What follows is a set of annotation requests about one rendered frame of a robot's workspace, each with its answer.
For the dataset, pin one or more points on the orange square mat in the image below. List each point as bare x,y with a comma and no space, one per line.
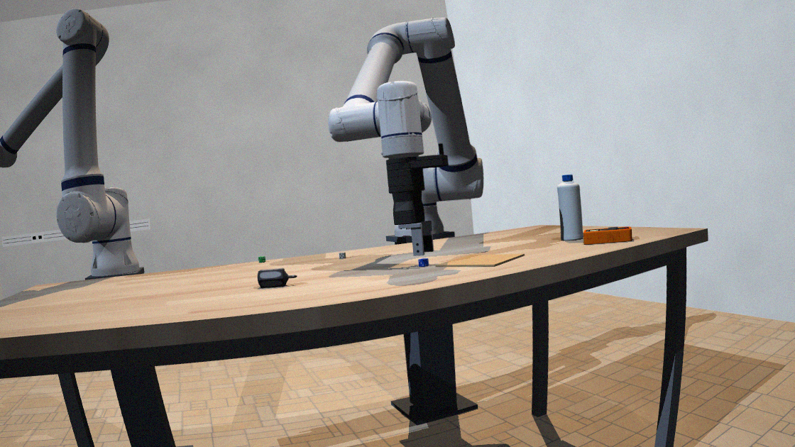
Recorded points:
480,260

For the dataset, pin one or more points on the orange digital multimeter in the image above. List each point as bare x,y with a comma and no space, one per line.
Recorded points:
607,235

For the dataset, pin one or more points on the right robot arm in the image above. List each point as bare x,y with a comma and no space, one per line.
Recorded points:
85,213

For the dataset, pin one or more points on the grey plastic bottle with blue cap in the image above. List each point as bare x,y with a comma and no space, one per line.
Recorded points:
570,209

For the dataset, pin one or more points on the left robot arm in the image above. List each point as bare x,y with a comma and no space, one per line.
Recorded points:
397,111

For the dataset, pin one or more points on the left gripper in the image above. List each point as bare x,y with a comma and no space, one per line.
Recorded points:
406,183

